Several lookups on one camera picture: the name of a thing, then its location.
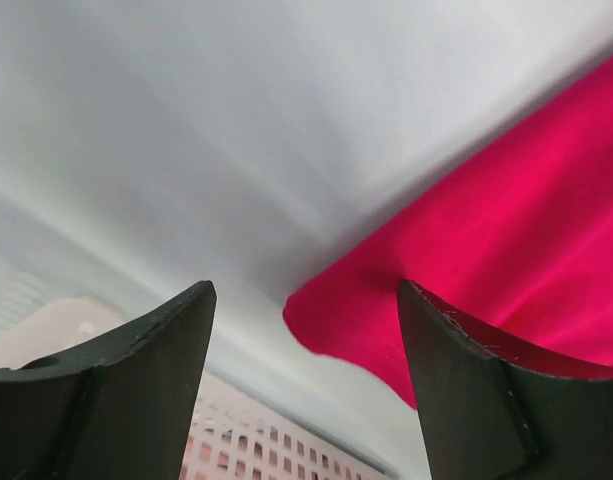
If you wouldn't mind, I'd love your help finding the white plastic laundry basket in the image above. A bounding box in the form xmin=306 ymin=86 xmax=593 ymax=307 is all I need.
xmin=0 ymin=259 xmax=402 ymax=480

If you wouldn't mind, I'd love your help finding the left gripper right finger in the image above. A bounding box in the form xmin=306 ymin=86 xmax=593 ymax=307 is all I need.
xmin=397 ymin=280 xmax=613 ymax=479

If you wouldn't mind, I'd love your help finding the red t shirt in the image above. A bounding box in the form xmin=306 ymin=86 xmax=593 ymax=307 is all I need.
xmin=283 ymin=56 xmax=613 ymax=405

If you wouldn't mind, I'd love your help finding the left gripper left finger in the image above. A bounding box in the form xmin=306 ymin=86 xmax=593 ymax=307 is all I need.
xmin=0 ymin=281 xmax=217 ymax=479

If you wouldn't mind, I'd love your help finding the pink t shirt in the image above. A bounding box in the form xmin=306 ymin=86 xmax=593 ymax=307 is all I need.
xmin=0 ymin=297 xmax=124 ymax=369

